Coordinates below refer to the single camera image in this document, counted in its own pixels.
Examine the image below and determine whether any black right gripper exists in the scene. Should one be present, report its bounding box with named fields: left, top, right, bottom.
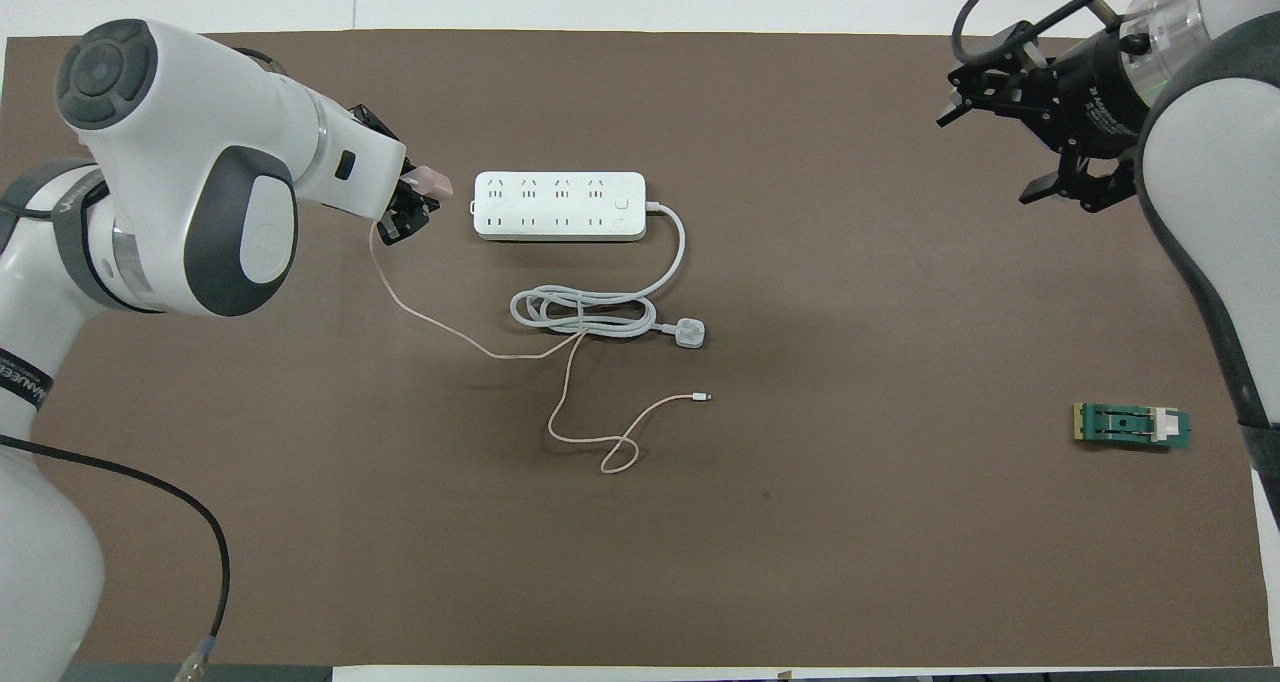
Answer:
left=936, top=20, right=1153, bottom=215

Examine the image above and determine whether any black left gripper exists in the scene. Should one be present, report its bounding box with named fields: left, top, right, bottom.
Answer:
left=348, top=104, right=442, bottom=249

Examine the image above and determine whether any pink charging cable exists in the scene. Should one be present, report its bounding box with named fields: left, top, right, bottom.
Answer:
left=370, top=220, right=713, bottom=475

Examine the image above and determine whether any white power strip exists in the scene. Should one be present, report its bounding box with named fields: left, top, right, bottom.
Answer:
left=472, top=170, right=649, bottom=243

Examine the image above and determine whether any brown table mat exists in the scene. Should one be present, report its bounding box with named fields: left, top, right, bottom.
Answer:
left=0, top=30, right=1263, bottom=668

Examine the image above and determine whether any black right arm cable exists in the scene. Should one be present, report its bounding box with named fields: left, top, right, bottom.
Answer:
left=950, top=0, right=1196, bottom=63

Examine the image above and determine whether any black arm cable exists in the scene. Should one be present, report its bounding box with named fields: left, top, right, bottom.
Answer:
left=0, top=432, right=231, bottom=682
left=950, top=0, right=1196, bottom=63

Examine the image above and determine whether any white power strip cord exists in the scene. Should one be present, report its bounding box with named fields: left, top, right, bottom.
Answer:
left=510, top=200, right=713, bottom=351

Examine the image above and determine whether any green knife switch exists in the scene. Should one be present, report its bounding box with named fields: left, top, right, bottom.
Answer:
left=1074, top=402, right=1193, bottom=453

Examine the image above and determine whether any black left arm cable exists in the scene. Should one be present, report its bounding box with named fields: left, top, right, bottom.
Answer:
left=0, top=432, right=231, bottom=682

